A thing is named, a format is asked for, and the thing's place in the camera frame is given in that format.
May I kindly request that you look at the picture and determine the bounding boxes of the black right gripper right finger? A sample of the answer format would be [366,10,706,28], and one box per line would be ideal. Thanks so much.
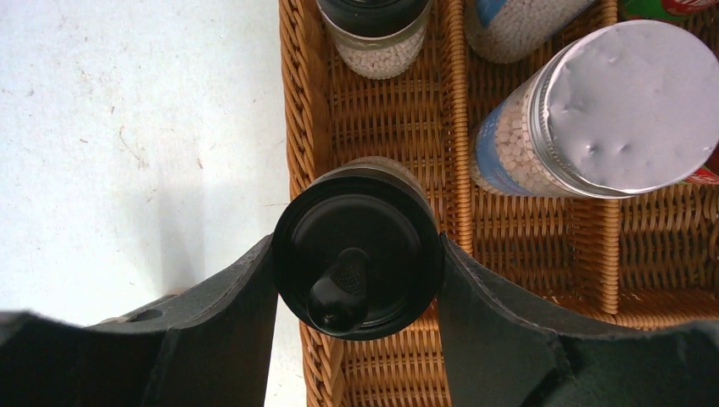
[438,237,718,406]

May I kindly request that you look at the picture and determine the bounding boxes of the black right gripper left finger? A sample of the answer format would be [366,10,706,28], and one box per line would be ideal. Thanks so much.
[1,237,277,406]

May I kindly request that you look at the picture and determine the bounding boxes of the black-spout-lid jar white beads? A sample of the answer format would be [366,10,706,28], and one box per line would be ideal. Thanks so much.
[271,156,443,341]

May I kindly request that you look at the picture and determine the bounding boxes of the yellow-cap sauce bottle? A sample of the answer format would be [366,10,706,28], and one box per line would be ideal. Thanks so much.
[617,0,718,22]
[683,148,719,186]

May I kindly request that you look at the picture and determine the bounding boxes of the blue-label silver-lid jar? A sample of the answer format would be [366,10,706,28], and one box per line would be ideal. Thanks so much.
[471,20,718,198]
[464,0,592,64]

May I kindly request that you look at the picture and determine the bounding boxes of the large black-lid jar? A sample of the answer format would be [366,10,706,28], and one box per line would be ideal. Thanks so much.
[316,0,433,80]

